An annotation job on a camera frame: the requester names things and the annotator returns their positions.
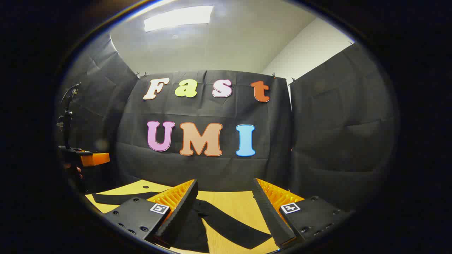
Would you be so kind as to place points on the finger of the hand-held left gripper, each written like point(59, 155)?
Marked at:
point(95, 159)

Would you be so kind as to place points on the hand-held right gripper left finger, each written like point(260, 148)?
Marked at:
point(182, 208)

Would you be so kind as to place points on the black backdrop cloth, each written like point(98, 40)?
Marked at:
point(219, 169)

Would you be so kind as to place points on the black garment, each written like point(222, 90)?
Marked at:
point(226, 225)

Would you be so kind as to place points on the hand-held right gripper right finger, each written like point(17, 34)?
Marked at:
point(268, 211)

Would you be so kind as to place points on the ceiling light panel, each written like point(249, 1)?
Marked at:
point(178, 17)

